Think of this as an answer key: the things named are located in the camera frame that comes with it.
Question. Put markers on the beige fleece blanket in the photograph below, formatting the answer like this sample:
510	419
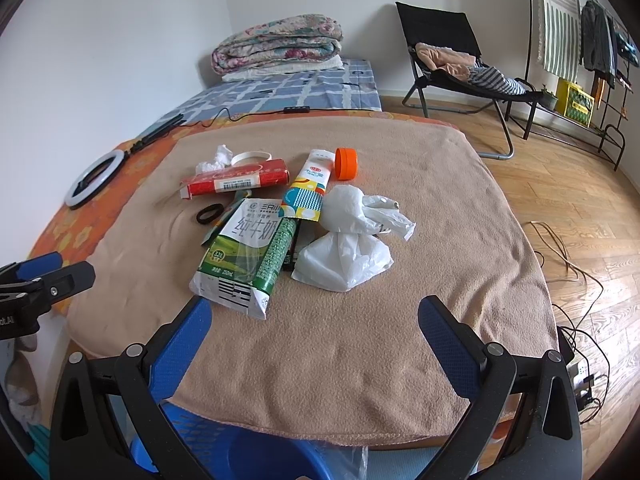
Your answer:
347	365

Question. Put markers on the folded floral quilt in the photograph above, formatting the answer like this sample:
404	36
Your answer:
305	38

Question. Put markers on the dark hanging jacket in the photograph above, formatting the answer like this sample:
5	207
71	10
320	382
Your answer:
598	53

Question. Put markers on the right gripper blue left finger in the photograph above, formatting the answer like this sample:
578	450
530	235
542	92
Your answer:
179	342

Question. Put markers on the white ring light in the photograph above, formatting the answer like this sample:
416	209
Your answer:
95	178

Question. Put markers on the orange bottle cap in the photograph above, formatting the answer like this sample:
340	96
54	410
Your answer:
346	164

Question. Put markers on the white plastic bag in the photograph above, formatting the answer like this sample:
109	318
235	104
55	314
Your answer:
351	252

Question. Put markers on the green white milk carton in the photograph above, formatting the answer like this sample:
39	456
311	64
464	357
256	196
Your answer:
242	263

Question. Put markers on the black tripod pole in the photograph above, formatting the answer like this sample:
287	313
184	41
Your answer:
155	134

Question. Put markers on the clothes on chair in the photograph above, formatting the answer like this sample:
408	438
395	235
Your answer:
466	68

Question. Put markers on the blue plastic waste basket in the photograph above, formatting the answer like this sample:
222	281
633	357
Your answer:
232	452

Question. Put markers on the white tissue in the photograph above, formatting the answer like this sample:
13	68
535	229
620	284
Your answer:
221	160

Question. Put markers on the striped hanging towel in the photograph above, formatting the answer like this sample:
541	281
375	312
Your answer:
560	37

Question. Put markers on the colourful snack pouch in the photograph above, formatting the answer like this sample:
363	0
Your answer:
303	199

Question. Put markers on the red rectangular box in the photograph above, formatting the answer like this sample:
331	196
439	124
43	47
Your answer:
239	178

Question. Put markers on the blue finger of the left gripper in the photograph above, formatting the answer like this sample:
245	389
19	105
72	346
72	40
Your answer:
68	281
32	268

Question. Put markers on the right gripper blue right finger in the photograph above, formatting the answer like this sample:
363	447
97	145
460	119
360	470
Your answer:
458	350

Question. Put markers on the black clothes rack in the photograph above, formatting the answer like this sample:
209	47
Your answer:
604	137

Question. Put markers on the black folding chair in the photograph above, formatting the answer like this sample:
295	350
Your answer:
441	28

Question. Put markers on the blue patterned mattress sheet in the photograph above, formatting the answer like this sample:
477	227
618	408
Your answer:
351	87

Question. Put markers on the yellow crate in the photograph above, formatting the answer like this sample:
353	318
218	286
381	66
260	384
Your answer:
574	103

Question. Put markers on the power strip with cables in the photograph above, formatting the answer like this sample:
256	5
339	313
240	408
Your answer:
590	388

